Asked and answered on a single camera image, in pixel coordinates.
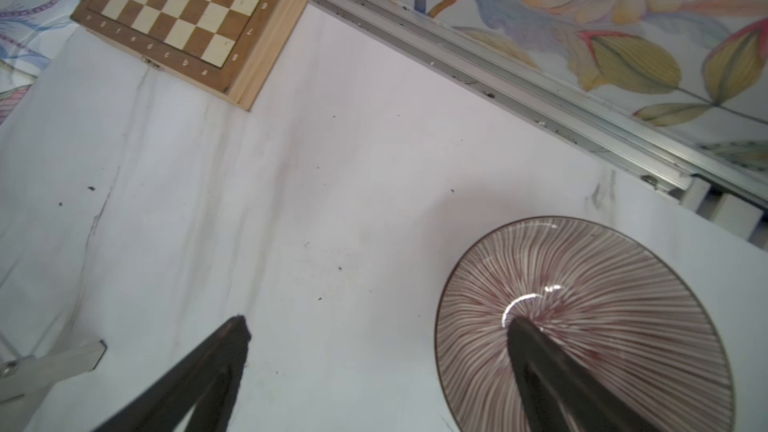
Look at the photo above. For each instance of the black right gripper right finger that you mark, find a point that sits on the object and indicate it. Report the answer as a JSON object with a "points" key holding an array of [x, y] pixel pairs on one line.
{"points": [[553, 386]]}

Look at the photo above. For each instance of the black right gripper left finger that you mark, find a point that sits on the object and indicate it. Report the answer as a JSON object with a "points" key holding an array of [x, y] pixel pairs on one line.
{"points": [[202, 387]]}

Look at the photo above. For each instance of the pink ribbed glass bowl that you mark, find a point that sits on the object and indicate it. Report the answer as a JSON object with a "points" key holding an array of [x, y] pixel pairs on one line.
{"points": [[610, 303]]}

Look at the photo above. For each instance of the stainless steel dish rack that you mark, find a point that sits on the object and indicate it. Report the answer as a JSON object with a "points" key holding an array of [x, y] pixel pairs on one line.
{"points": [[25, 382]]}

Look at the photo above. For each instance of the wooden chessboard box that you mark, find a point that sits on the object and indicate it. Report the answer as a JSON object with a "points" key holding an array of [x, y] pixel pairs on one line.
{"points": [[225, 47]]}

